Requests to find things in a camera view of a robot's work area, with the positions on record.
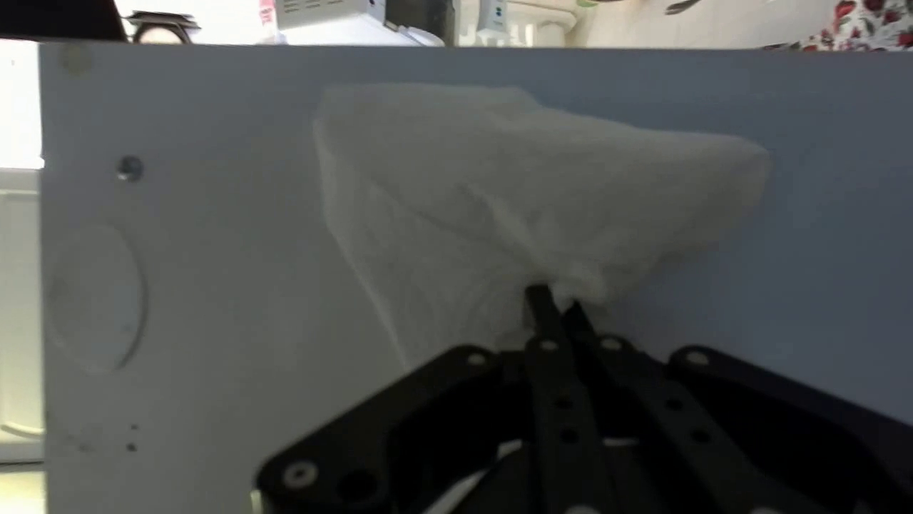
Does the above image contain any white tissue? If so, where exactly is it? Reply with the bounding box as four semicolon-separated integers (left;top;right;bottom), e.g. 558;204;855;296
311;79;774;381

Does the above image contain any white cabinet door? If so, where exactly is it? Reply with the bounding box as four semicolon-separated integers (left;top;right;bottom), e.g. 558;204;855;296
38;39;913;514

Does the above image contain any metal door screw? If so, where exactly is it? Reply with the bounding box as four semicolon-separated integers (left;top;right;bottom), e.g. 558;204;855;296
113;154;147;187

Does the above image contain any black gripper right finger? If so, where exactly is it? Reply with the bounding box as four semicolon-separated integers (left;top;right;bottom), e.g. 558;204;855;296
568;296;913;514

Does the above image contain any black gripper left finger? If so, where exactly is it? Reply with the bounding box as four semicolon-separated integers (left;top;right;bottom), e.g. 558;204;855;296
254;281;614;514

